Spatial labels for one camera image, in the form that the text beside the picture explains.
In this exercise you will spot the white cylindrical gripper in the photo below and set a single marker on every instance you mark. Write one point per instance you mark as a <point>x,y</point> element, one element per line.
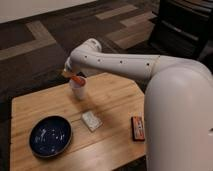
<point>68,71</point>

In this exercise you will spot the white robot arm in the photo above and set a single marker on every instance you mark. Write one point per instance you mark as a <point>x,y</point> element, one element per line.
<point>178,103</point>

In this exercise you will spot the red and black snack box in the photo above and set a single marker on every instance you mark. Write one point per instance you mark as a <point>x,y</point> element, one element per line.
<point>137,128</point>

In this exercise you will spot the black cabinet furniture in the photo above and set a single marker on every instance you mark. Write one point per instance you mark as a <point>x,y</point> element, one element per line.
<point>183,27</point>

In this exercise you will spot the dark blue bowl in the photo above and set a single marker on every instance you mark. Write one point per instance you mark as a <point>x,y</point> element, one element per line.
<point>50,137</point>

